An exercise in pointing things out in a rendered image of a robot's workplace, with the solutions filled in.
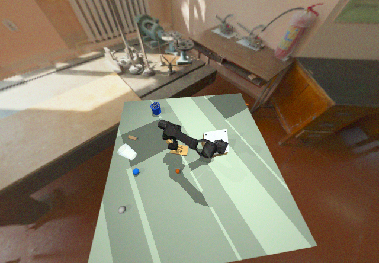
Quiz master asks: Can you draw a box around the blue cup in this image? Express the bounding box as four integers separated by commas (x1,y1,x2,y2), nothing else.
150,102,161,116

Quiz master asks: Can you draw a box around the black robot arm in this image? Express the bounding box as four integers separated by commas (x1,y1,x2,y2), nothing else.
158,119,229,158

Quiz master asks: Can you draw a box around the clear plastic cup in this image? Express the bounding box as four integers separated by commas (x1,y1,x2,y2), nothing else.
117,144,137,160

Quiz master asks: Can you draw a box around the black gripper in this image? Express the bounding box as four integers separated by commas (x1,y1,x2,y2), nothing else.
168,137,178,150

